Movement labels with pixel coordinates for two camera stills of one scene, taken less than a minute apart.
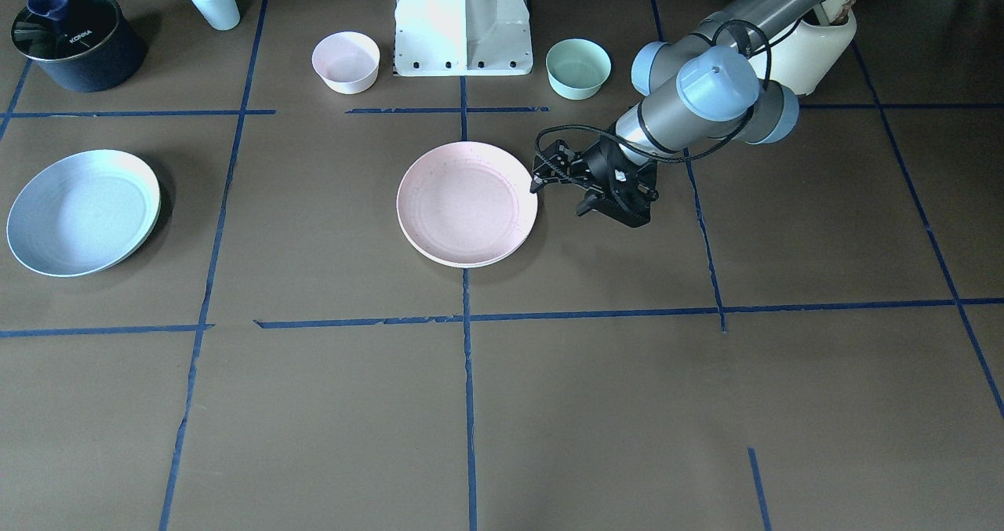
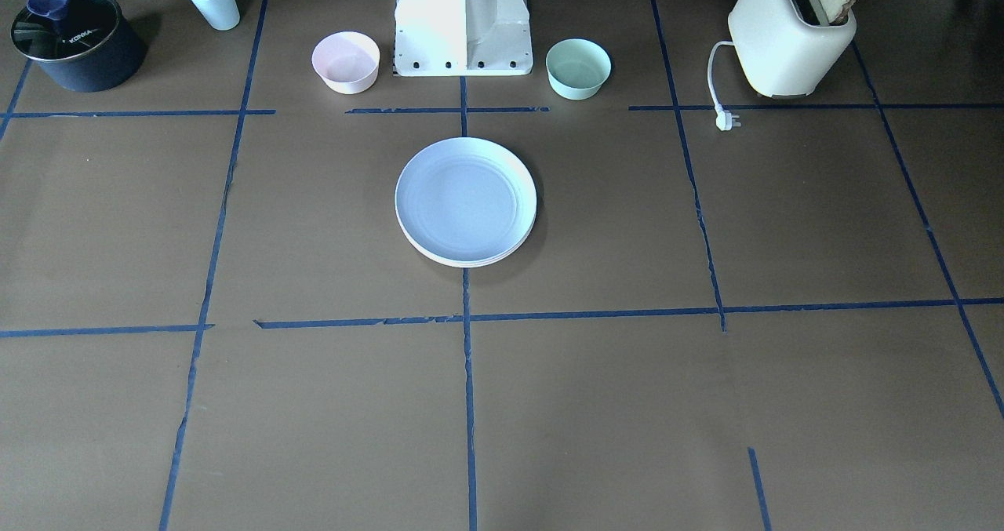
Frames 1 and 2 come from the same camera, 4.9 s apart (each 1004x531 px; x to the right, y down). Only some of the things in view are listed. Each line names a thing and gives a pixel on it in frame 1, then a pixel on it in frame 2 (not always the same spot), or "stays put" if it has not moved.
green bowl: x=576 y=68 stays put
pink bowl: x=347 y=61 stays put
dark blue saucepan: x=80 y=38 stays put
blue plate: x=82 y=212 → x=466 y=199
